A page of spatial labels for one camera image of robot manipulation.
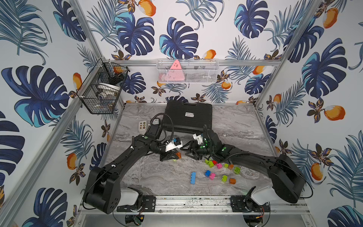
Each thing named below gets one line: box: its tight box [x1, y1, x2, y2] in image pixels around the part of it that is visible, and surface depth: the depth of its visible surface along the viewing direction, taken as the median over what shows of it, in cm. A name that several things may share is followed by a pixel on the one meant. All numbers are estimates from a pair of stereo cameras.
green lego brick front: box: [221, 174, 228, 183], surface depth 83 cm
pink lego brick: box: [209, 173, 217, 181], surface depth 84 cm
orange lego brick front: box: [229, 178, 237, 185], surface depth 83 cm
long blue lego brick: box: [190, 171, 197, 185], surface depth 83 cm
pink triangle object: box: [161, 59, 185, 81], surface depth 92 cm
